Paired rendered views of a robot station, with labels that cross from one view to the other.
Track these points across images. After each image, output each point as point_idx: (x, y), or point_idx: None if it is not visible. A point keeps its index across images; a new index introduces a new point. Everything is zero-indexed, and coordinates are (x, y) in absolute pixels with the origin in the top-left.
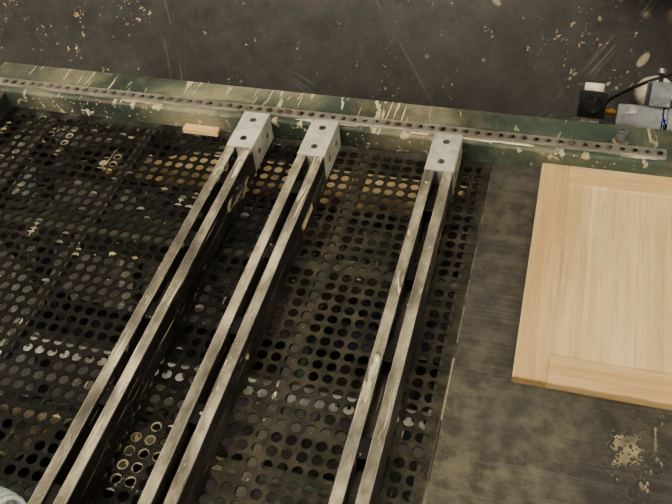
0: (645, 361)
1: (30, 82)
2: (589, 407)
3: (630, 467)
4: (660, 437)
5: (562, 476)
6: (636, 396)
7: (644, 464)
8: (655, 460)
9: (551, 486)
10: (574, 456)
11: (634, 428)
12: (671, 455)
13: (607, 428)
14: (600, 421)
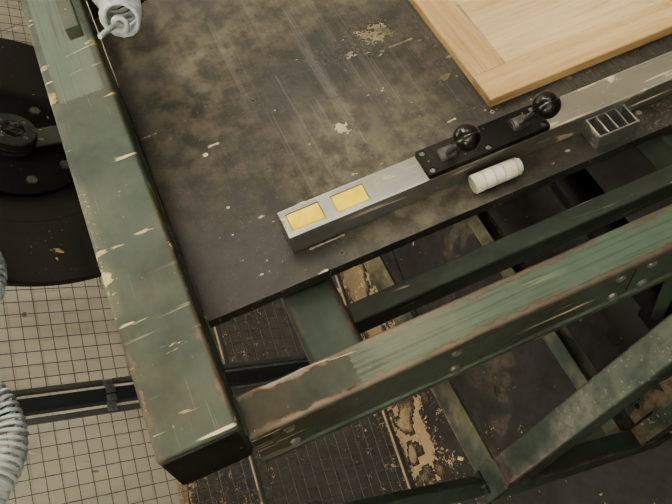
0: (467, 1)
1: None
2: (393, 0)
3: (360, 41)
4: (405, 44)
5: (317, 14)
6: (424, 10)
7: (370, 46)
8: (380, 50)
9: (304, 13)
10: (341, 12)
11: (399, 29)
12: (394, 56)
13: (383, 16)
14: (386, 10)
